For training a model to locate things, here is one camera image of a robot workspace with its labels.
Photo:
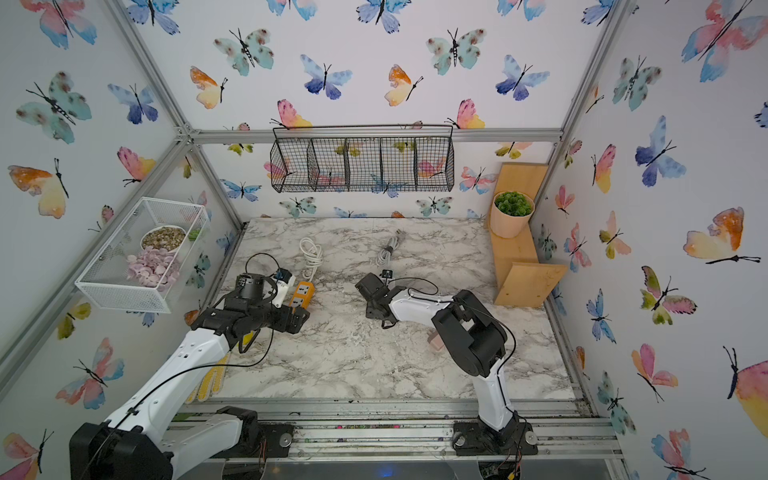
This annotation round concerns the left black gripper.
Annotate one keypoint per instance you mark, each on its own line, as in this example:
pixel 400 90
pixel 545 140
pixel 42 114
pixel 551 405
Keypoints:
pixel 285 324

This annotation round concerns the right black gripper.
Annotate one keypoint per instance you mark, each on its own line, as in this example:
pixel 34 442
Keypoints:
pixel 367 312

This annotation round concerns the pink plug adapter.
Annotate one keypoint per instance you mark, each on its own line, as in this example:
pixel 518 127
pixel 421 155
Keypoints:
pixel 435 341

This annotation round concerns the orange power strip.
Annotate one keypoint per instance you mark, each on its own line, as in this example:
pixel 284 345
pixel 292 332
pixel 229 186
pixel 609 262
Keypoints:
pixel 302 295

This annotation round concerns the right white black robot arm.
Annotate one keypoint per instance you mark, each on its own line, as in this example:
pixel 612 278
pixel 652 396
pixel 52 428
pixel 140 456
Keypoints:
pixel 473 337

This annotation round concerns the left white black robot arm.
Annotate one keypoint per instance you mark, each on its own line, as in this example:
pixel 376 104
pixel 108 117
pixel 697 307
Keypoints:
pixel 132 442

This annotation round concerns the yellow rubber glove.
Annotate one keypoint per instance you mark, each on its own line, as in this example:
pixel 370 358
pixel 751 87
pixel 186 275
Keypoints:
pixel 210 375

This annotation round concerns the pink flower pile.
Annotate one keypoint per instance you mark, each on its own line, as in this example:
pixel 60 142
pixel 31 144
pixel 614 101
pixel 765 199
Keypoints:
pixel 152 268

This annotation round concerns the bowl of brown pebbles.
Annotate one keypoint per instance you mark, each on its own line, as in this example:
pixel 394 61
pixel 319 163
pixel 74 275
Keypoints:
pixel 168 237

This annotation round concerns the wooden corner shelf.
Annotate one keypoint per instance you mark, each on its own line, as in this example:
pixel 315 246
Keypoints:
pixel 522 280

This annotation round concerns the pink pot green plant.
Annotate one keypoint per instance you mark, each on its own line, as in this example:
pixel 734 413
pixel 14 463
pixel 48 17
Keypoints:
pixel 510 213

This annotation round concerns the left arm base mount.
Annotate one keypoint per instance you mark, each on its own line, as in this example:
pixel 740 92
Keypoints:
pixel 261 440

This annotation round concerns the black wire wall basket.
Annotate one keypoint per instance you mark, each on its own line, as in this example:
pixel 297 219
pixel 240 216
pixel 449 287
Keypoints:
pixel 378 159

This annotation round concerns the white mesh wall basket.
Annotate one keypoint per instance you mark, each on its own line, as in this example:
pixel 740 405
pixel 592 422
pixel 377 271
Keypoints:
pixel 104 280

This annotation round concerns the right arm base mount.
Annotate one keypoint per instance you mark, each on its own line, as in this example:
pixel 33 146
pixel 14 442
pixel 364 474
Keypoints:
pixel 475 438

